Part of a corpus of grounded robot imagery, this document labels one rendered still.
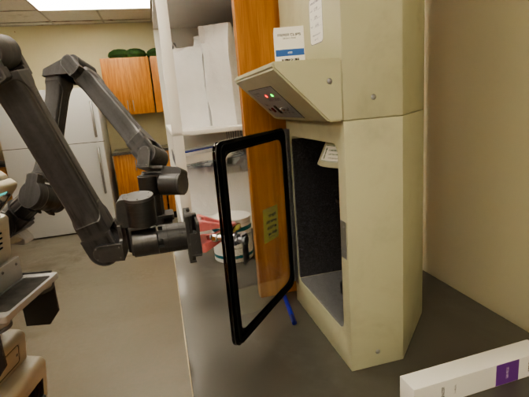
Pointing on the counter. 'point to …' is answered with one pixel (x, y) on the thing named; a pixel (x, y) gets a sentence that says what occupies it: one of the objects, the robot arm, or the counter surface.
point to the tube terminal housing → (372, 170)
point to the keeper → (343, 239)
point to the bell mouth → (328, 156)
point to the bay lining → (316, 209)
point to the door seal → (232, 231)
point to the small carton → (289, 43)
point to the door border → (227, 224)
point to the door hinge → (291, 203)
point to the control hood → (301, 87)
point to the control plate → (275, 102)
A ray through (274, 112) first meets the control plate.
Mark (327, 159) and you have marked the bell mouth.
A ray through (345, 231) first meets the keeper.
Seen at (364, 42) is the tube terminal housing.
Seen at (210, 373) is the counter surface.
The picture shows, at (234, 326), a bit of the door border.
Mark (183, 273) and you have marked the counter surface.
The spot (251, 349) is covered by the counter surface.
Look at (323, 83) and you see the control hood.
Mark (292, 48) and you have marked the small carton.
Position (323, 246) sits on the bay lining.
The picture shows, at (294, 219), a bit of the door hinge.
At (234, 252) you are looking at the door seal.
